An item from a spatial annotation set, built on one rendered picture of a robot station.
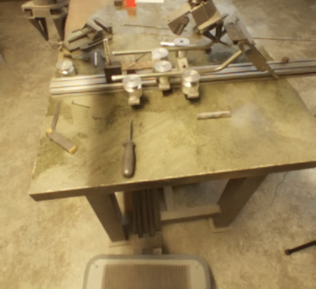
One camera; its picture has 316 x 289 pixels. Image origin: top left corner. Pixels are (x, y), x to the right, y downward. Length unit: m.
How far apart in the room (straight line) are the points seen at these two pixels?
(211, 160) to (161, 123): 0.17
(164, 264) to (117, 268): 0.20
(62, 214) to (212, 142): 1.13
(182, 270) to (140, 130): 0.68
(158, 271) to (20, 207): 0.93
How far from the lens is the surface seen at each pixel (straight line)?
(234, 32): 0.75
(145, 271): 1.14
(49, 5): 0.74
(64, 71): 0.83
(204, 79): 0.78
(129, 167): 0.56
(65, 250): 1.50
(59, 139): 0.66
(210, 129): 0.67
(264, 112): 0.76
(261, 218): 1.58
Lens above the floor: 1.39
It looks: 51 degrees down
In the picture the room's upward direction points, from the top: straight up
